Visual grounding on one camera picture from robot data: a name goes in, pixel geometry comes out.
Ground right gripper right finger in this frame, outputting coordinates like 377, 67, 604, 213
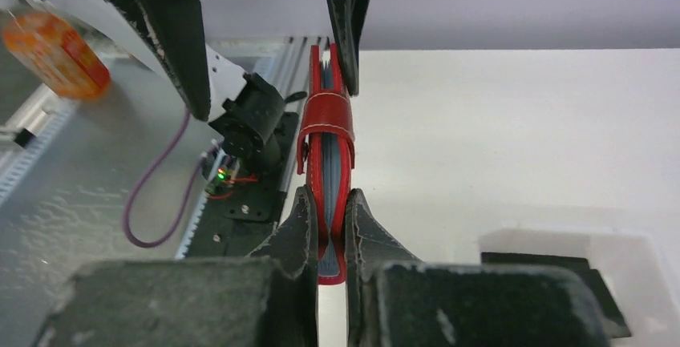
345, 189, 610, 346

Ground red leather card holder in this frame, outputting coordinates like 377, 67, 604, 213
297, 43, 354, 285

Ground black cards in white bin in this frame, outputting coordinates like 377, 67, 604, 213
480, 251, 633, 341

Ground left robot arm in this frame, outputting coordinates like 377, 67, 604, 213
47, 0, 370, 173

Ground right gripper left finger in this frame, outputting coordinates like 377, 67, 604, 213
34, 187, 318, 346

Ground orange drink bottle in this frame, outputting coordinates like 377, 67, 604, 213
2, 10, 111, 101

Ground white cable duct strip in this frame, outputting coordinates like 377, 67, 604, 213
1, 101, 79, 205

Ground white plastic bin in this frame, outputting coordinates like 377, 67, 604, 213
479, 227, 679, 346

